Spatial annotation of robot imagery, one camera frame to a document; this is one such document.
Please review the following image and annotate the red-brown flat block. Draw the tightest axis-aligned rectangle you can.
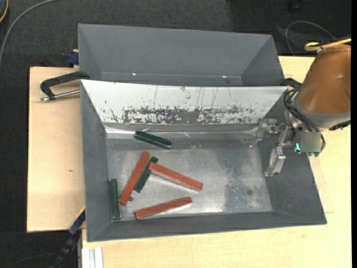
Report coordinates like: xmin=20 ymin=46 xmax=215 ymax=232
xmin=119 ymin=151 xmax=152 ymax=207
xmin=147 ymin=161 xmax=204 ymax=193
xmin=134 ymin=196 xmax=193 ymax=221

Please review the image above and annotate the dark green flat block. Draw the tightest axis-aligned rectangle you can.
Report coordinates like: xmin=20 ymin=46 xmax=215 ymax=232
xmin=134 ymin=156 xmax=159 ymax=193
xmin=134 ymin=130 xmax=173 ymax=150
xmin=108 ymin=178 xmax=122 ymax=221

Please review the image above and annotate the grey metal bin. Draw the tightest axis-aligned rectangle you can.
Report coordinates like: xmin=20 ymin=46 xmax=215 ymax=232
xmin=77 ymin=23 xmax=328 ymax=243

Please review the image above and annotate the pale wood flat board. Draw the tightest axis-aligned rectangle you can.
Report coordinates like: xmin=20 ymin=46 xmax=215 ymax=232
xmin=26 ymin=66 xmax=86 ymax=233

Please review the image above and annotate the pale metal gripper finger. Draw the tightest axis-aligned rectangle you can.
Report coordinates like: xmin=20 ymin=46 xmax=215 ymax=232
xmin=254 ymin=118 xmax=278 ymax=143
xmin=263 ymin=146 xmax=287 ymax=178

